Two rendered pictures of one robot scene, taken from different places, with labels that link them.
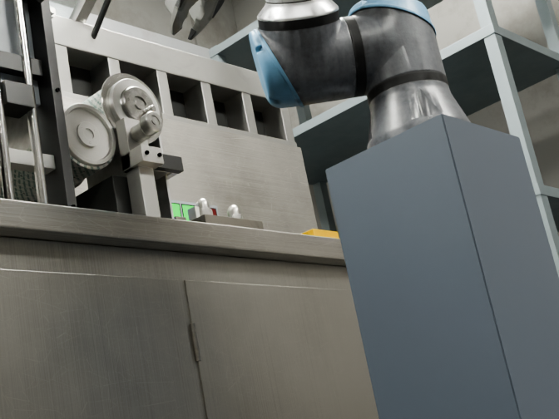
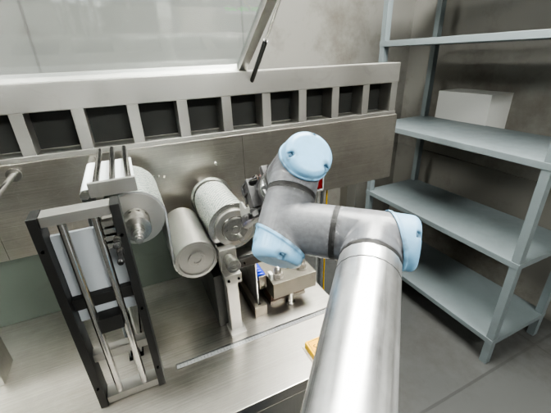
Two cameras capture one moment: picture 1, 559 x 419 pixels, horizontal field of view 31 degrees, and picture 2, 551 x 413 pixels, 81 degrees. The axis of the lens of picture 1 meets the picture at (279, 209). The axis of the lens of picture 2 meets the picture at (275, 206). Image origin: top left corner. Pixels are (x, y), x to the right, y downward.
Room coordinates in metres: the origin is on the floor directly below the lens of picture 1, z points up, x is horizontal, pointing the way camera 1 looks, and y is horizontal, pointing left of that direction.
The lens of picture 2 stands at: (1.07, -0.24, 1.70)
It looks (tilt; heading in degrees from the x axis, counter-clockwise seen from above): 25 degrees down; 26
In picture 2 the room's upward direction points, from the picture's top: 2 degrees counter-clockwise
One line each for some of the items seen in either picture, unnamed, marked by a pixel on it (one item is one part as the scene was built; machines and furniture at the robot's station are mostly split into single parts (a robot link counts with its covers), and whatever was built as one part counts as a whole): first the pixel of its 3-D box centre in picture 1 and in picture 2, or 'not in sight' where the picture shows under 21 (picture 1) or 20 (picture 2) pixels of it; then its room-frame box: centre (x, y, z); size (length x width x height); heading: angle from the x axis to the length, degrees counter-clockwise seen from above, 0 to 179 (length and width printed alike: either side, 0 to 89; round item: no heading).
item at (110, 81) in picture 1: (132, 108); (233, 226); (1.76, 0.24, 1.25); 0.15 x 0.01 x 0.15; 140
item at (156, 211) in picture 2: not in sight; (133, 201); (1.65, 0.50, 1.34); 0.25 x 0.14 x 0.14; 50
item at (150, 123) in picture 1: (151, 123); (233, 265); (1.68, 0.20, 1.18); 0.04 x 0.02 x 0.04; 140
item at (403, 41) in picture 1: (391, 47); not in sight; (1.33, -0.21, 1.07); 0.13 x 0.12 x 0.14; 96
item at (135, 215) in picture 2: not in sight; (137, 224); (1.55, 0.38, 1.34); 0.06 x 0.06 x 0.06; 50
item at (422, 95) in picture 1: (414, 120); not in sight; (1.33, -0.21, 0.95); 0.15 x 0.15 x 0.10
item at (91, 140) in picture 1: (48, 159); (188, 239); (1.75, 0.41, 1.18); 0.26 x 0.12 x 0.12; 50
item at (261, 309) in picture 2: not in sight; (247, 287); (1.88, 0.29, 0.92); 0.28 x 0.04 x 0.04; 50
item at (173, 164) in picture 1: (156, 165); (248, 256); (1.78, 0.21, 1.14); 0.09 x 0.06 x 0.03; 140
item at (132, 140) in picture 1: (148, 194); (233, 292); (1.70, 0.23, 1.05); 0.06 x 0.05 x 0.31; 50
